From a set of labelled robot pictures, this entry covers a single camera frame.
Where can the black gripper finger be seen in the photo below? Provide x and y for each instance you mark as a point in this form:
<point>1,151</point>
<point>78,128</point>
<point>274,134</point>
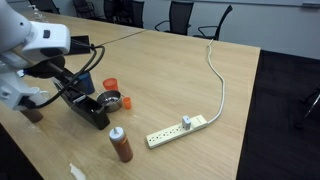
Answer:
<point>65,76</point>
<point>71,90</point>

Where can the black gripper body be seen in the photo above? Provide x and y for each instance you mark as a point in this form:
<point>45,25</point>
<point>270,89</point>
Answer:
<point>43,68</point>

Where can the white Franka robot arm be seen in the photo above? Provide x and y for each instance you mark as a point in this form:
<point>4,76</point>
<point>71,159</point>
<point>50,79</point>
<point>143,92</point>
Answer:
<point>13,26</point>

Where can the black cutlery holder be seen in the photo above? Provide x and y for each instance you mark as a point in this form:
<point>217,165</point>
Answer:
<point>95,116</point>

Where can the white plastic utensil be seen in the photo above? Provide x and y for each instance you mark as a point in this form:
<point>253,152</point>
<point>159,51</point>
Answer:
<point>79,98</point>

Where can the blue plastic cup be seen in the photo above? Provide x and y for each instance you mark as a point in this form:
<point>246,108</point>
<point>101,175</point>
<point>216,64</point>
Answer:
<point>88,85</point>

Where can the black flat tablet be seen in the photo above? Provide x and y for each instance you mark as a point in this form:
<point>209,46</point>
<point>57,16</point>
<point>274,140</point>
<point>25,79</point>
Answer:
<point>80,51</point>

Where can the round metal bowl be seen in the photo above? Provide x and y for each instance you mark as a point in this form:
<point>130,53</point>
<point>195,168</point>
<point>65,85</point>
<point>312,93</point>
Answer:
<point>113,106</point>

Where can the black mesh office chair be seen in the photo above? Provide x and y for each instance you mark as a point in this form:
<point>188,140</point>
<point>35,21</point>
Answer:
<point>83,8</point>
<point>46,5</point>
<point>180,16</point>
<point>221,21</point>
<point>113,10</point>
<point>136,11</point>

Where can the red-brown sauce squeeze bottle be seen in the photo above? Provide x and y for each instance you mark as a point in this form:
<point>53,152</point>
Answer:
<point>123,150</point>

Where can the white paper scrap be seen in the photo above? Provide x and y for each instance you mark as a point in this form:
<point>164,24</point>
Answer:
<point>77,172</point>

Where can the white power strip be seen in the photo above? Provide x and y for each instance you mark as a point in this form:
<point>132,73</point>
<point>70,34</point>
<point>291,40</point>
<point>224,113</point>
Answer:
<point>166,136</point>

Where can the white plug adapter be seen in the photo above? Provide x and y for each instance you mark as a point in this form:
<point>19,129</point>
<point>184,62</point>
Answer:
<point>186,124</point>

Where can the grey whiteboard eraser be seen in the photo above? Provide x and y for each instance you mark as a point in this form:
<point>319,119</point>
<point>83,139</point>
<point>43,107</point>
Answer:
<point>311,5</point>

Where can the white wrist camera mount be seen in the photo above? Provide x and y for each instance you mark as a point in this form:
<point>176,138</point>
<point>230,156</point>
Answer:
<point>13,93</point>

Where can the wall whiteboard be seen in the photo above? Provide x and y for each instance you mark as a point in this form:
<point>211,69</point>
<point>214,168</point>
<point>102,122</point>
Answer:
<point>266,2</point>

